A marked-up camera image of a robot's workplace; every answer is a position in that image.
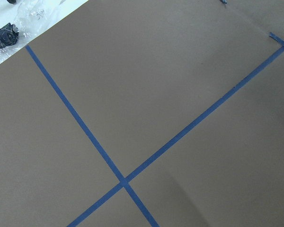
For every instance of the dark blue crumpled object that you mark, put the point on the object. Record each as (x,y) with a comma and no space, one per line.
(8,35)

